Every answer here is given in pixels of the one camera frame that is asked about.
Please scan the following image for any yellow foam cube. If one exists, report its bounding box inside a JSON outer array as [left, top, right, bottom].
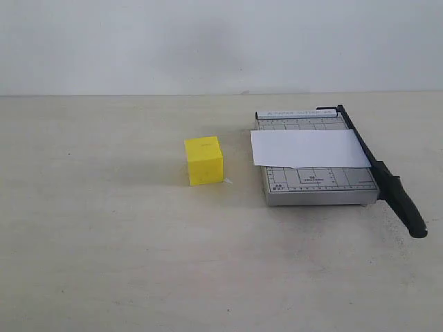
[[184, 136, 224, 186]]

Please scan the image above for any white paper sheet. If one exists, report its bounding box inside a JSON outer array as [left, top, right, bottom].
[[251, 129, 370, 168]]

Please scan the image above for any grey metal paper cutter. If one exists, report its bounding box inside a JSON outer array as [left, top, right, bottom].
[[255, 104, 428, 239]]

